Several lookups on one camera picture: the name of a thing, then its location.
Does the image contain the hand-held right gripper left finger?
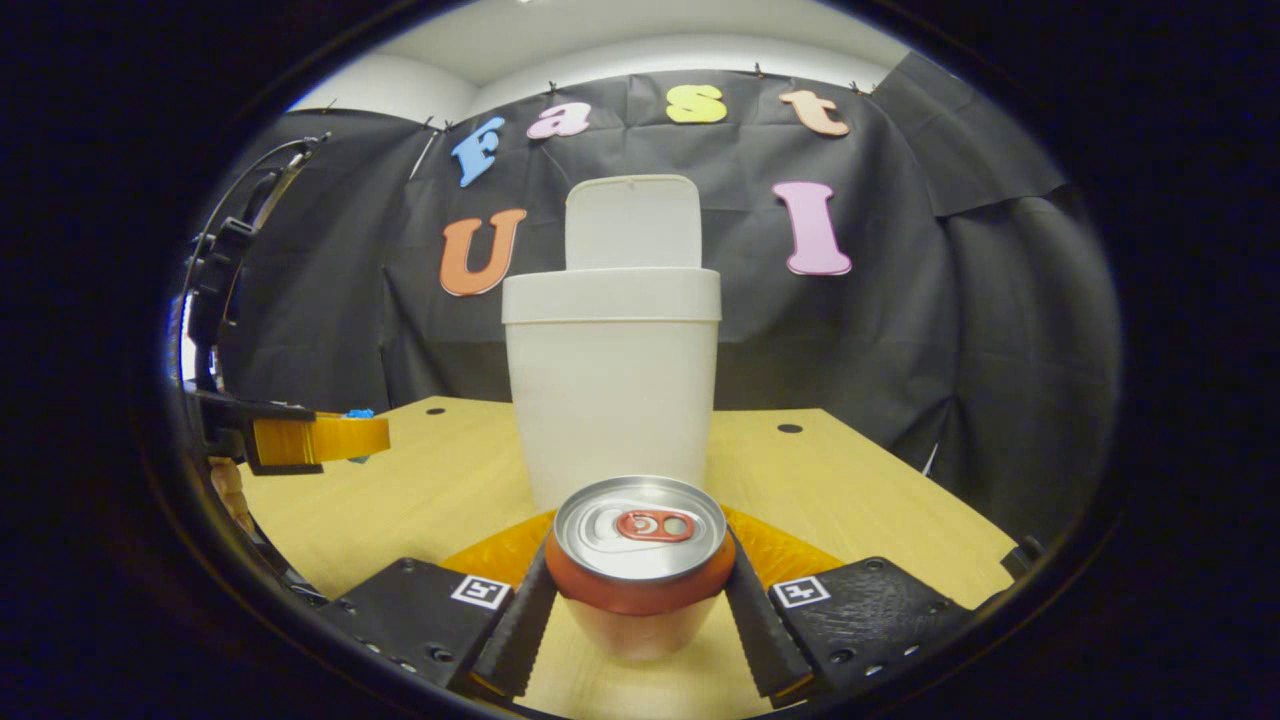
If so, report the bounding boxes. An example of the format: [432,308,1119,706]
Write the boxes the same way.
[330,512,559,701]

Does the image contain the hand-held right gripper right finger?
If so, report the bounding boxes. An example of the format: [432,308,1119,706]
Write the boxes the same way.
[722,505,976,701]

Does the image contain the blue paper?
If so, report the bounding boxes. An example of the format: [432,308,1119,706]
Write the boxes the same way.
[343,407,377,465]

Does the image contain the red pop can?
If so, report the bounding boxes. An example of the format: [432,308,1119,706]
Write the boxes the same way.
[544,475,738,661]

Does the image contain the white desktop garbage bin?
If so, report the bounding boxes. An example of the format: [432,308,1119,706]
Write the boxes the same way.
[501,174,723,513]

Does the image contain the wooden desktop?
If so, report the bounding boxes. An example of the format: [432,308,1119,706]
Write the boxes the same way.
[235,396,1019,720]

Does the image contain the black backdrop cloth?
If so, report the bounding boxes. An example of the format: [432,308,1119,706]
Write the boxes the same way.
[185,50,1121,546]

